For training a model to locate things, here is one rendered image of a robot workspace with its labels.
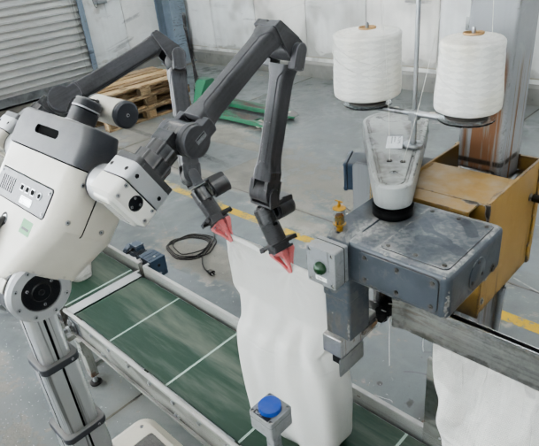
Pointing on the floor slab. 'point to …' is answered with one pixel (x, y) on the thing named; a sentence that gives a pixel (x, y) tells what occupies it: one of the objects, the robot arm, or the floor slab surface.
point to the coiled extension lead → (195, 251)
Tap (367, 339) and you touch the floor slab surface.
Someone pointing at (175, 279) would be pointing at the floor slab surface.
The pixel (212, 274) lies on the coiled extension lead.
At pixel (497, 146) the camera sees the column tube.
